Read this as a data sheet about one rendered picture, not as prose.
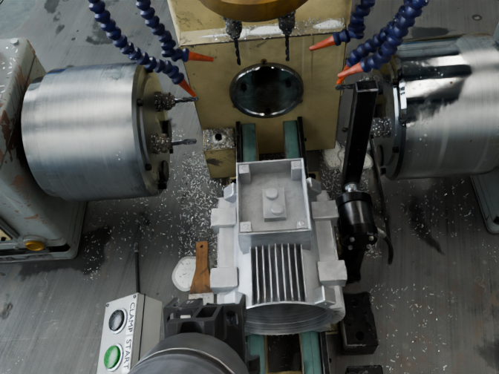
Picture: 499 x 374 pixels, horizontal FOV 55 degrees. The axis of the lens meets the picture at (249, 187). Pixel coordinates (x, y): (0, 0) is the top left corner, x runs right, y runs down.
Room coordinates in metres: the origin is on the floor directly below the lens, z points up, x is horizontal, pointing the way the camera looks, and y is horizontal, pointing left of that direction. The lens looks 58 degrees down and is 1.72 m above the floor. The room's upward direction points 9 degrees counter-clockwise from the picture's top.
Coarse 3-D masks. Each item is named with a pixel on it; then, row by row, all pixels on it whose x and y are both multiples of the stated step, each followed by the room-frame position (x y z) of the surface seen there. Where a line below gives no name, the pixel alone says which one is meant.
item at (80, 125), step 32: (128, 64) 0.66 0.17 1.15; (32, 96) 0.61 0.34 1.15; (64, 96) 0.59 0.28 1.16; (96, 96) 0.58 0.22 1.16; (128, 96) 0.57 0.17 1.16; (160, 96) 0.64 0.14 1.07; (32, 128) 0.56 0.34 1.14; (64, 128) 0.54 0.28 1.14; (96, 128) 0.53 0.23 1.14; (128, 128) 0.52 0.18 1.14; (160, 128) 0.61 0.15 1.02; (32, 160) 0.52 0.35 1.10; (64, 160) 0.50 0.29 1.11; (96, 160) 0.50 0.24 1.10; (128, 160) 0.49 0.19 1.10; (160, 160) 0.55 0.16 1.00; (64, 192) 0.49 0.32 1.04; (96, 192) 0.48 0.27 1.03; (128, 192) 0.48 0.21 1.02; (160, 192) 0.50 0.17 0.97
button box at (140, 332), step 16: (112, 304) 0.26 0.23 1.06; (128, 304) 0.25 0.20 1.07; (144, 304) 0.25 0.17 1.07; (160, 304) 0.25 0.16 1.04; (128, 320) 0.23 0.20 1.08; (144, 320) 0.23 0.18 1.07; (160, 320) 0.23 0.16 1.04; (112, 336) 0.21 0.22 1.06; (128, 336) 0.20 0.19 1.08; (144, 336) 0.20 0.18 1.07; (128, 352) 0.18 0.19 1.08; (144, 352) 0.18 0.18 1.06; (128, 368) 0.16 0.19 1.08
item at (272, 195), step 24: (240, 168) 0.40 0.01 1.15; (264, 168) 0.41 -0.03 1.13; (288, 168) 0.40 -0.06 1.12; (240, 192) 0.37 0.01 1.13; (264, 192) 0.37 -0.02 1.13; (288, 192) 0.37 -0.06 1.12; (240, 216) 0.33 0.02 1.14; (264, 216) 0.33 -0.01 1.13; (288, 216) 0.33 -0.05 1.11; (240, 240) 0.30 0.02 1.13; (264, 240) 0.29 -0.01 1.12; (288, 240) 0.29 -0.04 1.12; (312, 240) 0.29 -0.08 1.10
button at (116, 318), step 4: (116, 312) 0.24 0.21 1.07; (120, 312) 0.24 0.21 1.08; (112, 316) 0.24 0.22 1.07; (116, 316) 0.24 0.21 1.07; (120, 316) 0.23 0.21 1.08; (124, 316) 0.23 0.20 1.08; (112, 320) 0.23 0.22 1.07; (116, 320) 0.23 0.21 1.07; (120, 320) 0.23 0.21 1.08; (108, 324) 0.23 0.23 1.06; (112, 324) 0.23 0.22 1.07; (116, 324) 0.22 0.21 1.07; (120, 324) 0.22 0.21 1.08; (112, 328) 0.22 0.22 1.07; (116, 328) 0.22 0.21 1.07
